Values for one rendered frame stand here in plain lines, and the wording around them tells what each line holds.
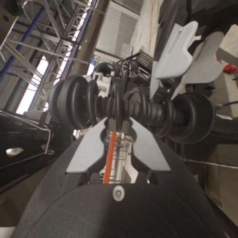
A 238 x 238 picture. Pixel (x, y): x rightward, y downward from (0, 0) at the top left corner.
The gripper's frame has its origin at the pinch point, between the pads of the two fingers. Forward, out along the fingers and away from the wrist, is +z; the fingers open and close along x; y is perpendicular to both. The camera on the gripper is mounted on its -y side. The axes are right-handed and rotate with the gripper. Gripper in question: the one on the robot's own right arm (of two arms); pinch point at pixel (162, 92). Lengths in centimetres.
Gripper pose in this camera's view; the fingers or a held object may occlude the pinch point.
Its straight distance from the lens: 18.6
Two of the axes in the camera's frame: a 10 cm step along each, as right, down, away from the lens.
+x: 9.8, 0.3, 1.9
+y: 1.3, 6.4, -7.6
